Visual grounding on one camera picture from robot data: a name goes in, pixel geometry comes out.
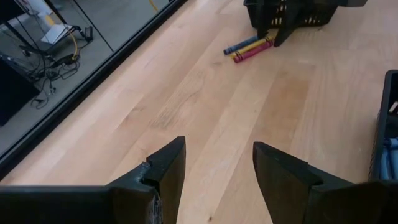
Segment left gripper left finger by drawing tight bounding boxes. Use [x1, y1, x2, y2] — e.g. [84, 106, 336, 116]
[107, 136, 187, 224]

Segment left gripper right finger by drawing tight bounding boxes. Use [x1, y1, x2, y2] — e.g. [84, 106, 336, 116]
[252, 141, 324, 224]

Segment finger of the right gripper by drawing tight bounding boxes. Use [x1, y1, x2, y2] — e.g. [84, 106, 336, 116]
[256, 0, 273, 40]
[272, 9, 301, 48]

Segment black plastic slotted basket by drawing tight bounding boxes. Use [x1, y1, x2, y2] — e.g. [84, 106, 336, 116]
[243, 0, 340, 32]
[369, 69, 398, 182]

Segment black case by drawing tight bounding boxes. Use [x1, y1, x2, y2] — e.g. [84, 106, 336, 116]
[0, 57, 40, 127]

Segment white flat device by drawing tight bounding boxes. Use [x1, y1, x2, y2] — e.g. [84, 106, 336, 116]
[40, 23, 73, 45]

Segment black floor cables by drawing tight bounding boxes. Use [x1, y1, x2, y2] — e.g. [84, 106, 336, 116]
[18, 43, 81, 110]

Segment yellow floor cable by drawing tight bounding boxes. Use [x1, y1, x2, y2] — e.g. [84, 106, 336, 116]
[67, 29, 79, 60]

